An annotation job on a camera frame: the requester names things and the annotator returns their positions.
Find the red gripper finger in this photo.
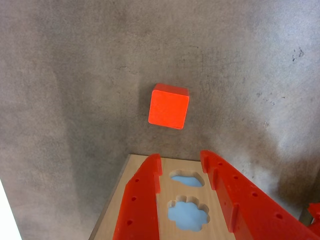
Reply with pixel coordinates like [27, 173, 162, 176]
[199, 149, 320, 240]
[112, 153, 163, 240]

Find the red cube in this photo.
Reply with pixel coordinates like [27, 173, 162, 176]
[147, 82, 190, 130]

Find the red robot arm base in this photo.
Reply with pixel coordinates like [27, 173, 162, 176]
[306, 201, 320, 232]

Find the wooden shape sorter box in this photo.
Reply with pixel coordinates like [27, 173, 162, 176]
[88, 153, 236, 240]

